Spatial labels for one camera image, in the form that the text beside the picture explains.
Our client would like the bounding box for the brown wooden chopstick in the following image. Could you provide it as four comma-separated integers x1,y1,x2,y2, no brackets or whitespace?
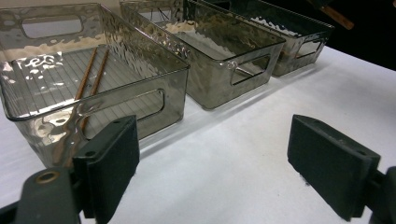
52,46,99,164
64,48,111,168

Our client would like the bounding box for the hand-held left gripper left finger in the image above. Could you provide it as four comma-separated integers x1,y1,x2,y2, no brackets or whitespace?
72,115,140,224

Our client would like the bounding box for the smoky clear plastic bin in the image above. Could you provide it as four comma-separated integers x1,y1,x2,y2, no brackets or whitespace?
0,3,191,169
120,0,287,111
214,0,336,78

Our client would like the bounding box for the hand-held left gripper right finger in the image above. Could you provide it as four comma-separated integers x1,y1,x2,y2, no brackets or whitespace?
287,114,381,222

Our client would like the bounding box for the wooden-handled fork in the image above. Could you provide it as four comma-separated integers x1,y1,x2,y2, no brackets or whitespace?
318,4,356,31

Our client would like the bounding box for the white table cover sheet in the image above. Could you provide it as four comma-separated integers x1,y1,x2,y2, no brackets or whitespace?
0,46,396,224

